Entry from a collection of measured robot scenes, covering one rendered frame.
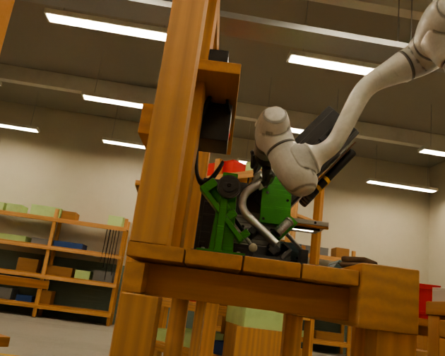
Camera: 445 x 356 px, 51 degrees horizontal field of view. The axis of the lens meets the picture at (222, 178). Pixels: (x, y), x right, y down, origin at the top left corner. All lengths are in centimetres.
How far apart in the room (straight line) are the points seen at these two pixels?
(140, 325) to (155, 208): 27
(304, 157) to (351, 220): 1020
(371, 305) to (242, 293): 31
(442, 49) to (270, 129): 52
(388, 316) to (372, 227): 1059
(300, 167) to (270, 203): 43
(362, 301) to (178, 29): 84
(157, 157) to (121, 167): 994
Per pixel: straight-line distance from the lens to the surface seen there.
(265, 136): 147
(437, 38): 146
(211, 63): 162
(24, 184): 1146
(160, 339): 554
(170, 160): 119
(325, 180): 210
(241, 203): 176
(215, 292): 121
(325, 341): 1063
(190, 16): 136
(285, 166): 141
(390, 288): 120
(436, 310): 158
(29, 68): 999
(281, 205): 181
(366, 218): 1174
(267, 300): 122
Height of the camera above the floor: 77
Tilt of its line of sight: 15 degrees up
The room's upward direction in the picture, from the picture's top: 8 degrees clockwise
